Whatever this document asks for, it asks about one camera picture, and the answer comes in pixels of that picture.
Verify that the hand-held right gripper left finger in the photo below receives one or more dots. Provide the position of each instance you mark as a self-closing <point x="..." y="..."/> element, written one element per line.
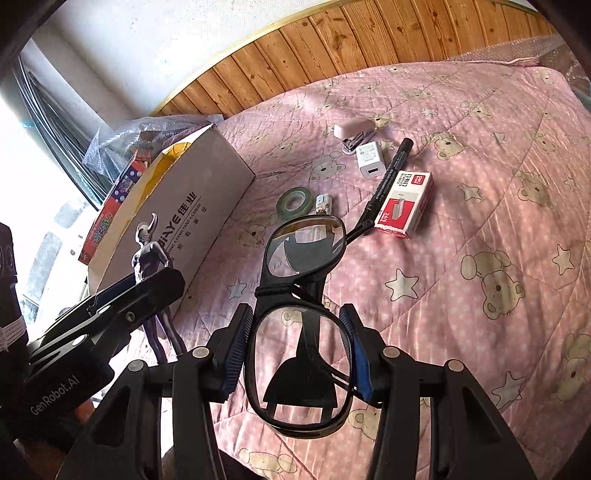
<point x="236" y="355"/>

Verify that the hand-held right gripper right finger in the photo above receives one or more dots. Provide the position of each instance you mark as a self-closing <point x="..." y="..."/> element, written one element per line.
<point x="359" y="360"/>

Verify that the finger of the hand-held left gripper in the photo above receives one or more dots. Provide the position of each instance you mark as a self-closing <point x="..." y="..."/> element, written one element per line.
<point x="138" y="295"/>

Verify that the dark silver action figure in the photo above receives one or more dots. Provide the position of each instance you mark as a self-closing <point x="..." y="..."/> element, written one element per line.
<point x="143" y="258"/>

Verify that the black framed glasses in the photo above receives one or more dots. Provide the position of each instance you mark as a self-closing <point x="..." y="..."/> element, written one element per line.
<point x="281" y="290"/>

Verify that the white cardboard box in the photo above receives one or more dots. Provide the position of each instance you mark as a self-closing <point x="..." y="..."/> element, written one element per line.
<point x="198" y="194"/>

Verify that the green tape roll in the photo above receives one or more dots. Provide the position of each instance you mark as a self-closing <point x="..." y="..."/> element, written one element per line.
<point x="282" y="204"/>

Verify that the small clear tube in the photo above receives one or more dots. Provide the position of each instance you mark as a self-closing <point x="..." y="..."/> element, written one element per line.
<point x="323" y="203"/>

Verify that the red white staples box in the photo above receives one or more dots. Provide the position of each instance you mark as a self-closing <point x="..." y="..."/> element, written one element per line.
<point x="406" y="203"/>

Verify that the black marker pen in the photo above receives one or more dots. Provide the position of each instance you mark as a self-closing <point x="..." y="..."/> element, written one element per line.
<point x="390" y="175"/>

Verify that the red toy box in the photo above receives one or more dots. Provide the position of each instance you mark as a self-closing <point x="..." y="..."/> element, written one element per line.
<point x="115" y="198"/>

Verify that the clear bubble wrap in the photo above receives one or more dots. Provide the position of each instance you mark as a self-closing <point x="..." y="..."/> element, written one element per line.
<point x="531" y="48"/>
<point x="115" y="138"/>

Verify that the white charger plug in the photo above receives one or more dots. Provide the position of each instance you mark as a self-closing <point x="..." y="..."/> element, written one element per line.
<point x="371" y="159"/>

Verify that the pink bear printed blanket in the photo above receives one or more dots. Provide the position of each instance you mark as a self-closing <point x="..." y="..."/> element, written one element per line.
<point x="461" y="138"/>

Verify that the wooden headboard panel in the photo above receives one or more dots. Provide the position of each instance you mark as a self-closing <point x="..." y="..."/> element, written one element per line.
<point x="323" y="46"/>

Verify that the metal window frame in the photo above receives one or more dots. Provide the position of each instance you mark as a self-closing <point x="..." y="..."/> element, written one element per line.
<point x="55" y="120"/>

